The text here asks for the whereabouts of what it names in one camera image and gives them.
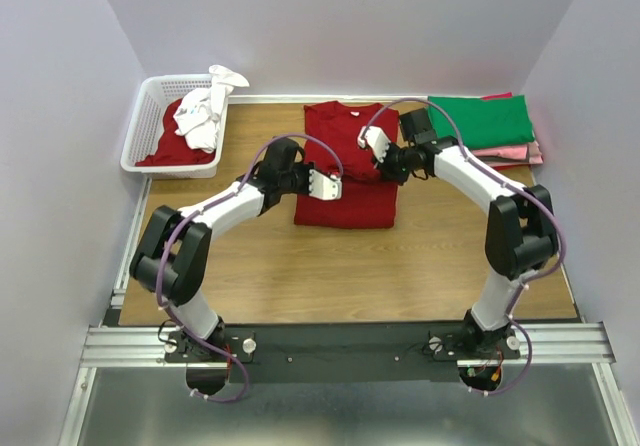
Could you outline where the white plastic laundry basket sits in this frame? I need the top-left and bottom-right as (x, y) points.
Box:
(120, 73), (228, 180)

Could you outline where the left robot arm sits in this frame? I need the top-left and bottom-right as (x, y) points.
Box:
(129, 135), (342, 361)

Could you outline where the folded magenta t-shirt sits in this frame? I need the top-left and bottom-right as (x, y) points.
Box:
(481, 92), (513, 101)

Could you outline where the white wall trim strip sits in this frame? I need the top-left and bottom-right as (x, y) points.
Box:
(228, 94), (407, 105)

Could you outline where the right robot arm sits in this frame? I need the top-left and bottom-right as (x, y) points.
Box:
(358, 110), (560, 358)

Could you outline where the dark red t-shirt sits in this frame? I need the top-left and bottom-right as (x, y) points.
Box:
(294, 101), (399, 229)

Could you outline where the white t-shirt in basket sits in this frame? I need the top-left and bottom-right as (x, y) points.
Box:
(173, 65), (250, 153)

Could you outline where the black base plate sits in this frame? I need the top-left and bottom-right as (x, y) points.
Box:
(159, 321), (522, 397)

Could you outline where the folded green t-shirt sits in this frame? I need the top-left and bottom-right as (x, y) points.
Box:
(426, 95), (535, 150)

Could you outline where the folded mauve t-shirt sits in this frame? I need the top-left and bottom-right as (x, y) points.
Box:
(485, 156), (544, 169)

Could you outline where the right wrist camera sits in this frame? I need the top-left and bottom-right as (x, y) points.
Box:
(357, 126), (391, 164)

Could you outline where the red t-shirt in basket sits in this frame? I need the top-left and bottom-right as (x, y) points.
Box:
(136, 99), (216, 167)

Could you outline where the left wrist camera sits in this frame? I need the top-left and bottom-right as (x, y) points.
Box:
(308, 169), (343, 201)

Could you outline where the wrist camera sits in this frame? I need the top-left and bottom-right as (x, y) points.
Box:
(308, 169), (343, 201)
(357, 126), (391, 164)

